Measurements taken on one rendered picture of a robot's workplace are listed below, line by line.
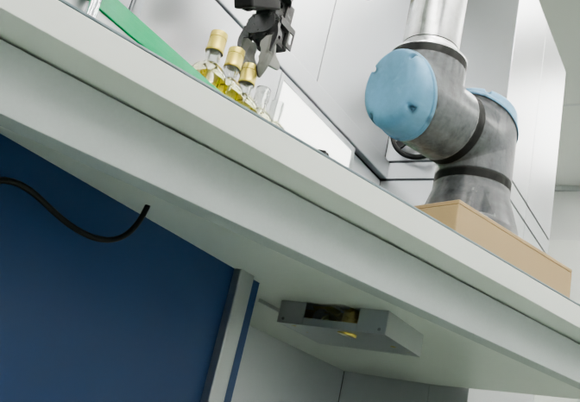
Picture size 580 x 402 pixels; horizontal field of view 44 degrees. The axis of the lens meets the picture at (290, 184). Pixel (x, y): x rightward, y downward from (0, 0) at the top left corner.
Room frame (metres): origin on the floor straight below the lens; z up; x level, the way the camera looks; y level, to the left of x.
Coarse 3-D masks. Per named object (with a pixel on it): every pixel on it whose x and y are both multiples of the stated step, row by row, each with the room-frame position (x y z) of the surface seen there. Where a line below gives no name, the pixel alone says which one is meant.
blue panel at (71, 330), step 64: (0, 192) 0.80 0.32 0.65; (64, 192) 0.87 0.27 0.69; (0, 256) 0.83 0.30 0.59; (64, 256) 0.90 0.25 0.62; (128, 256) 0.98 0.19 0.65; (192, 256) 1.09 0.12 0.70; (0, 320) 0.85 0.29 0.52; (64, 320) 0.92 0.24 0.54; (128, 320) 1.01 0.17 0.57; (192, 320) 1.12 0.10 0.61; (0, 384) 0.87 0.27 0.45; (64, 384) 0.95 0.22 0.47; (128, 384) 1.04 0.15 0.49; (192, 384) 1.15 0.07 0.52
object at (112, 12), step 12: (72, 0) 0.80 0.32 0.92; (84, 0) 0.81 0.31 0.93; (108, 0) 0.84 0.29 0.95; (108, 12) 0.84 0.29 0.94; (120, 12) 0.86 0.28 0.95; (108, 24) 0.85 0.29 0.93; (120, 24) 0.86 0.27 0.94; (132, 24) 0.88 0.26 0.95; (144, 24) 0.90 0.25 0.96; (132, 36) 0.89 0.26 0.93; (144, 36) 0.90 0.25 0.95; (156, 36) 0.92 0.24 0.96; (156, 48) 0.92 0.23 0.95; (168, 48) 0.94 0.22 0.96; (168, 60) 0.95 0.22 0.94; (180, 60) 0.97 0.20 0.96; (192, 72) 0.99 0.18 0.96
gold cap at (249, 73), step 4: (244, 64) 1.30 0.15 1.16; (248, 64) 1.29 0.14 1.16; (252, 64) 1.29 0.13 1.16; (244, 68) 1.29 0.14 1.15; (248, 68) 1.29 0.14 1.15; (252, 68) 1.29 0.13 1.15; (244, 72) 1.29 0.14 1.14; (248, 72) 1.29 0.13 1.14; (252, 72) 1.29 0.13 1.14; (256, 72) 1.30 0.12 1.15; (240, 76) 1.30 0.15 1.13; (244, 76) 1.29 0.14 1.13; (248, 76) 1.29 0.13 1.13; (252, 76) 1.29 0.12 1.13; (256, 76) 1.30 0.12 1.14; (240, 80) 1.30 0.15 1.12; (244, 80) 1.29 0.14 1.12; (248, 80) 1.29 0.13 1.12; (252, 80) 1.29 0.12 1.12
